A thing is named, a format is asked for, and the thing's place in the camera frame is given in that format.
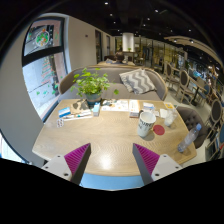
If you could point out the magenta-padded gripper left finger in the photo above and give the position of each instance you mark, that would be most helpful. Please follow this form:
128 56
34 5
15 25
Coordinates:
75 160

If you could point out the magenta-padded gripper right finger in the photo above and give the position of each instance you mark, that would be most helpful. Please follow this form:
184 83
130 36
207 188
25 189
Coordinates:
148 160

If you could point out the flat round red coaster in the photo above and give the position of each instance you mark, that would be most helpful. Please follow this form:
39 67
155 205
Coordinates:
160 130

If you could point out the clear plastic cup with straw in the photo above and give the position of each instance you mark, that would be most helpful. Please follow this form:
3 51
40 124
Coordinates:
170 117

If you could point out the small blue box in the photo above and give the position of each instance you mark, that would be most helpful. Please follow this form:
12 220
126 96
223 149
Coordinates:
64 112

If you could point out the blue white booklet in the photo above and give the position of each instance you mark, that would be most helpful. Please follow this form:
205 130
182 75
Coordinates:
148 106

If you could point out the wooden cutout stand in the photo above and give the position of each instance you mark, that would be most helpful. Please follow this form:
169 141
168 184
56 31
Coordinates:
80 106

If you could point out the thick white book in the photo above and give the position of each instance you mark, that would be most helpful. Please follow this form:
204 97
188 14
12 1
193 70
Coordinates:
134 107

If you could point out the light blue tissue pack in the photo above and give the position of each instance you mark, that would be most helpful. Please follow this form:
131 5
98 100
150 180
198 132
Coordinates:
96 109

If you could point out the yellow card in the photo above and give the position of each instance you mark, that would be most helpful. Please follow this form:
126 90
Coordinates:
169 106

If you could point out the dark grey tufted armchair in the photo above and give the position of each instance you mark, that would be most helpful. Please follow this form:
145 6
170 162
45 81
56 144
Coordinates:
193 121

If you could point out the printed brochure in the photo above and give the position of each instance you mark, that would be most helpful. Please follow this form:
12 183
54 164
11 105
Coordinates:
115 105

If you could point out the green potted plant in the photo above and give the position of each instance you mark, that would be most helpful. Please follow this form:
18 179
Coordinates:
90 85

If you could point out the grey white chevron cushion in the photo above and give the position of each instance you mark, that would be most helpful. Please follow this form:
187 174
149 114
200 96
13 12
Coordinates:
137 81

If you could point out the group of oval-back chairs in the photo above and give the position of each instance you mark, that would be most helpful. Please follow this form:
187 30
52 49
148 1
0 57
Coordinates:
184 81

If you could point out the grey curved sofa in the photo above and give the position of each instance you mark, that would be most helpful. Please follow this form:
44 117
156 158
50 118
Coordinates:
115 75

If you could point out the large decorated window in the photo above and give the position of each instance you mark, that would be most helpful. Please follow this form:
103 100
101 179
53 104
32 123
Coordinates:
41 70

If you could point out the person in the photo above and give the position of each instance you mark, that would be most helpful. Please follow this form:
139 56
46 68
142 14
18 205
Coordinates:
118 58

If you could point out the group of ceiling spotlights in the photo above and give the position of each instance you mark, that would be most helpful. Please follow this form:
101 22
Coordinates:
156 11

